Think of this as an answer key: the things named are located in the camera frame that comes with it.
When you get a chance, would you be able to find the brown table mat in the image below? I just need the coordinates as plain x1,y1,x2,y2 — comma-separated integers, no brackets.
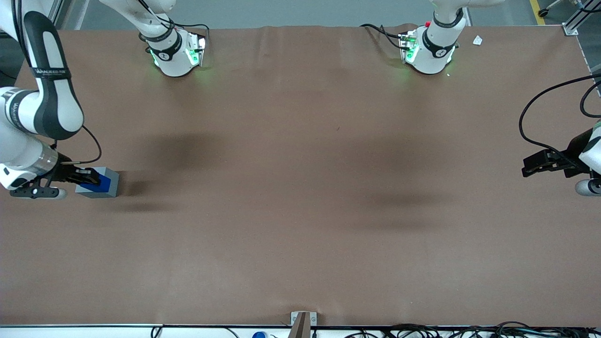
0,24,601,327

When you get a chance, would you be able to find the black cable tangle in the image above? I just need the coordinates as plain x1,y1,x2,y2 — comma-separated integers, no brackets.
345,322,601,338

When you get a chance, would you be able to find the brown camera mount post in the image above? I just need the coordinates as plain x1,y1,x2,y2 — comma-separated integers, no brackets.
288,313,311,338

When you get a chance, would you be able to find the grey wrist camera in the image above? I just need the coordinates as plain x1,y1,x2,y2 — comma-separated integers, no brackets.
575,179,601,197
9,186,67,200

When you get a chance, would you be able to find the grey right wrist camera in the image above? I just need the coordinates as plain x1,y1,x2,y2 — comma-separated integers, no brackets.
9,186,67,200

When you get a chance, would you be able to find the long black left arm cable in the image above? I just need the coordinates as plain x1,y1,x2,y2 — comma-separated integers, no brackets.
518,74,601,162

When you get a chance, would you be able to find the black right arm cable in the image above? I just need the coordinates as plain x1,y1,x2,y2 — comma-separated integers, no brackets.
56,124,102,165

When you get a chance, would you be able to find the black base cable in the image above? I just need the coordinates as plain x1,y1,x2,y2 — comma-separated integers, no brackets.
136,0,210,47
360,23,414,50

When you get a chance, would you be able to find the blue plastic part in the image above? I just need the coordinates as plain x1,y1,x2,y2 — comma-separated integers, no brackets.
77,178,111,193

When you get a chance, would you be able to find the black left base cable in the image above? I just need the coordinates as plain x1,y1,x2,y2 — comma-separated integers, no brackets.
360,23,414,50

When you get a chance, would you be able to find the black right base cable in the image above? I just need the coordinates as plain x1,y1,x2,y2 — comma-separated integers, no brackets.
136,0,210,47

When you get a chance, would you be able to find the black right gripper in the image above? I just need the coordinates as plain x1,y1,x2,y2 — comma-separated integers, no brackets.
45,157,101,187

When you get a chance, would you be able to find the short black left arm cable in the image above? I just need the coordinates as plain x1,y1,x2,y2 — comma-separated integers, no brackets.
580,82,601,118

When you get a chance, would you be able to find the aluminium frame post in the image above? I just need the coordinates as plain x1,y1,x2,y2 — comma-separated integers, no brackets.
48,0,66,30
562,0,601,36

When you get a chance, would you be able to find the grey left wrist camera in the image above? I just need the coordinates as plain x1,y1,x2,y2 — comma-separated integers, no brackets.
575,179,601,197

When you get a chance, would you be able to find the gray square base block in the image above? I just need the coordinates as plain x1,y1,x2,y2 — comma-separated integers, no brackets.
75,167,120,199

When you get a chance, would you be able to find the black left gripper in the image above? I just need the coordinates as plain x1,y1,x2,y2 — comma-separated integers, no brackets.
522,129,593,178

